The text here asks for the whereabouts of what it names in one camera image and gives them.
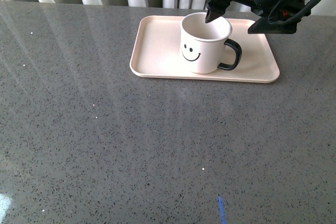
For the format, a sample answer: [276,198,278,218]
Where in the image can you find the white smiley face mug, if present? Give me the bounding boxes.
[180,13,242,74]

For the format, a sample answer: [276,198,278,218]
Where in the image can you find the beige rectangular tray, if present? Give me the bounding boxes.
[130,16,280,83]

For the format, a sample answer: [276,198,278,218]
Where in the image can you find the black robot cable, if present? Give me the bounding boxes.
[267,0,336,26]

